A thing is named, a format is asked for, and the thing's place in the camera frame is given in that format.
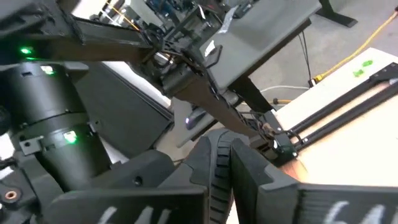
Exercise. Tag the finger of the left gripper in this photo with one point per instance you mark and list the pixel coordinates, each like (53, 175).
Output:
(136, 169)

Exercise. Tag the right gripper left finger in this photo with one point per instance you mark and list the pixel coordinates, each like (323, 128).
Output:
(130, 205)

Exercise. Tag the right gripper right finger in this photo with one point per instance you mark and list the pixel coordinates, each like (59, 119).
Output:
(280, 205)

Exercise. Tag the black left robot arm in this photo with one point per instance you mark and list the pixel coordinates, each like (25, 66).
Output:
(46, 102)

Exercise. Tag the grey computer desk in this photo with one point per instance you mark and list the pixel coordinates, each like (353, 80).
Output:
(178, 137)

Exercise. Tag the black computer mouse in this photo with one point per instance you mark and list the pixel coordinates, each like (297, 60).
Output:
(196, 119)

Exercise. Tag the green tape mark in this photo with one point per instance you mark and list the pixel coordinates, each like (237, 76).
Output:
(358, 73)

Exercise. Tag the grey tabletop black leg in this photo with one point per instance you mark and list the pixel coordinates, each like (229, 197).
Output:
(264, 37)

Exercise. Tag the black floor stand foot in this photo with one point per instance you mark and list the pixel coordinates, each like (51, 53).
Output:
(339, 17)

